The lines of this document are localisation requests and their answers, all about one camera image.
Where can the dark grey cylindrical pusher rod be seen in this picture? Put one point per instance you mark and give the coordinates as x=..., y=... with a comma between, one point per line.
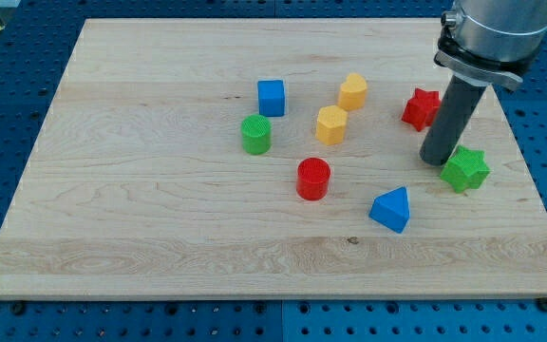
x=458, y=104

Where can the green star block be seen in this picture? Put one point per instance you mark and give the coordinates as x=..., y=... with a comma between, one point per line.
x=465, y=169

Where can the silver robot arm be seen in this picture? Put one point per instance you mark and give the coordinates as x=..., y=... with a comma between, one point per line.
x=483, y=43

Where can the red star block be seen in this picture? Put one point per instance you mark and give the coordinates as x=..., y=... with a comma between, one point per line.
x=421, y=109

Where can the yellow heart block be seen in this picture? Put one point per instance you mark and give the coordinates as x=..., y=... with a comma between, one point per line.
x=353, y=92

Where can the blue triangular prism block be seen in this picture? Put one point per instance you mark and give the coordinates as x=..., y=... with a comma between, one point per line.
x=392, y=209

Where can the yellow hexagon block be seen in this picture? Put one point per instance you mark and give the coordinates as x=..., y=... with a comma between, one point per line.
x=331, y=124

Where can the red cylinder block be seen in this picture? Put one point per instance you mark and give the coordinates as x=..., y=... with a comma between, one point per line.
x=313, y=176

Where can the blue cube block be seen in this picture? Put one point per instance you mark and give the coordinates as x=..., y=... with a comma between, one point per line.
x=271, y=98

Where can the green cylinder block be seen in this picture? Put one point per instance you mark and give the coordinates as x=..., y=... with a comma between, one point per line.
x=256, y=134

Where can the light wooden board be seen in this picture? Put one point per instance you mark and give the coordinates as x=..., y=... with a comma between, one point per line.
x=138, y=187

